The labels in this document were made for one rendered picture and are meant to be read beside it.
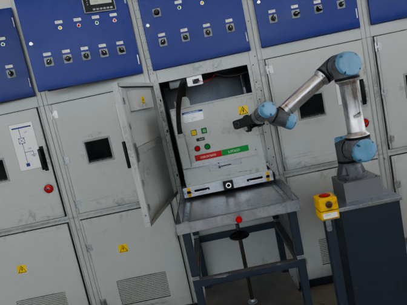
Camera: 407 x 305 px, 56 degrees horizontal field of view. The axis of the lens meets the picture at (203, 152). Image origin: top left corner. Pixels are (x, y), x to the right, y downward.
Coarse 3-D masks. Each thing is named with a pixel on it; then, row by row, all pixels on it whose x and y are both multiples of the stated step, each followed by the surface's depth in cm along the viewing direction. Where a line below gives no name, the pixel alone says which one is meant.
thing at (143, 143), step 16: (128, 96) 203; (144, 96) 223; (128, 112) 201; (144, 112) 226; (128, 128) 189; (144, 128) 221; (160, 128) 250; (128, 144) 190; (144, 144) 211; (160, 144) 247; (128, 160) 195; (144, 160) 212; (160, 160) 241; (144, 176) 207; (160, 176) 235; (144, 192) 195; (160, 192) 229; (176, 192) 252; (144, 208) 194; (160, 208) 224
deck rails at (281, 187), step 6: (270, 168) 237; (276, 174) 218; (276, 180) 223; (282, 180) 203; (276, 186) 218; (282, 186) 207; (288, 186) 190; (282, 192) 203; (288, 192) 193; (180, 198) 209; (186, 198) 233; (288, 198) 191; (180, 204) 202; (186, 204) 220; (180, 210) 195; (186, 210) 208; (180, 216) 189; (186, 216) 197; (180, 222) 189; (186, 222) 188
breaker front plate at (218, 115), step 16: (240, 96) 221; (208, 112) 222; (224, 112) 223; (176, 128) 224; (192, 128) 224; (208, 128) 224; (224, 128) 224; (240, 128) 224; (256, 128) 224; (192, 144) 225; (224, 144) 225; (240, 144) 225; (256, 144) 225; (192, 160) 226; (240, 160) 226; (256, 160) 227; (192, 176) 228; (208, 176) 228; (224, 176) 228
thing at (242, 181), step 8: (240, 176) 228; (248, 176) 227; (256, 176) 227; (272, 176) 227; (208, 184) 227; (216, 184) 227; (240, 184) 227; (248, 184) 228; (184, 192) 228; (200, 192) 228; (208, 192) 228
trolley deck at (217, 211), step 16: (224, 192) 230; (240, 192) 222; (256, 192) 215; (272, 192) 209; (192, 208) 211; (208, 208) 204; (224, 208) 199; (240, 208) 193; (256, 208) 188; (272, 208) 188; (288, 208) 188; (176, 224) 189; (192, 224) 189; (208, 224) 189; (224, 224) 189
